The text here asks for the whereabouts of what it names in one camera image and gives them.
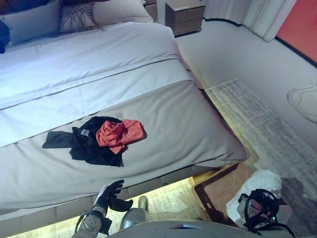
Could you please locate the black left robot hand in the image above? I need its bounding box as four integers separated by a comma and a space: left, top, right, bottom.
95, 180, 134, 212

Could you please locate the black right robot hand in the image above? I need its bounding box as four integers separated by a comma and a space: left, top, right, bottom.
237, 193, 251, 220

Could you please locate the black garment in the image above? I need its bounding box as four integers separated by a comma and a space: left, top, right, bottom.
42, 116, 128, 168

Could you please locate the red garment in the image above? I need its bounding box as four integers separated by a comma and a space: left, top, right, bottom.
96, 119, 147, 154

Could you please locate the brown wicker basket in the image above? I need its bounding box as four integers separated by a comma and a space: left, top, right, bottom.
194, 162, 261, 224

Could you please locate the bed with grey cover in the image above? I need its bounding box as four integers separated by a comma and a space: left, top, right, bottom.
0, 80, 250, 210

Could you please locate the white textured bed sheet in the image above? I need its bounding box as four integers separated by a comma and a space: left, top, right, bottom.
0, 59, 194, 148

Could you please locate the silver left robot leg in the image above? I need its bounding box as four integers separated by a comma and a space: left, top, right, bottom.
120, 195, 149, 230

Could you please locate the white crumpled cloth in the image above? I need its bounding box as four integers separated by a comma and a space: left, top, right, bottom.
226, 170, 283, 229

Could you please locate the grey robot torso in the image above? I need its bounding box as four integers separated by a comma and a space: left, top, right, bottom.
108, 219, 251, 238

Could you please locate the grey striped rug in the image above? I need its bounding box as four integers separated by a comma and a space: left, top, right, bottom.
12, 78, 317, 238

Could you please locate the white duvet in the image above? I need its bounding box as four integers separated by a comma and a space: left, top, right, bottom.
0, 21, 180, 110

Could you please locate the patterned fringed pillow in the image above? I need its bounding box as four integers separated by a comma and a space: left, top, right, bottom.
58, 2, 107, 33

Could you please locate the beige pillow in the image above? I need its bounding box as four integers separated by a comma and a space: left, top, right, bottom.
93, 0, 155, 27

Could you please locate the pale grey pillow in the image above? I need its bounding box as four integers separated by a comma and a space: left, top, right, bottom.
0, 0, 62, 47

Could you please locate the white curtain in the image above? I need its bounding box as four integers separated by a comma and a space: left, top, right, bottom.
203, 0, 298, 43

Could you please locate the brown wooden nightstand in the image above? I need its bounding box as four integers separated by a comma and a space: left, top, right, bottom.
164, 0, 206, 38

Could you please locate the dark blue cushion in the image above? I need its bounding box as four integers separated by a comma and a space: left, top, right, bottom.
0, 19, 11, 55

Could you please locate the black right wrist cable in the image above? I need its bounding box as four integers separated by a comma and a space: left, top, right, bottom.
244, 188, 297, 236

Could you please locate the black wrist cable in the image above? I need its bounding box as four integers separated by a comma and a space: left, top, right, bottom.
74, 210, 112, 236
244, 188, 297, 236

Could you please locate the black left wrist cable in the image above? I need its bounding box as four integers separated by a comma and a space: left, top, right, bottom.
74, 210, 112, 236

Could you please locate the beige upholstered bed frame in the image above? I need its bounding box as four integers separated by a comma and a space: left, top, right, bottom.
0, 165, 223, 236

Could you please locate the thin looped floor cable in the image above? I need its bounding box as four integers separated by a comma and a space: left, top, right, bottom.
286, 83, 317, 122

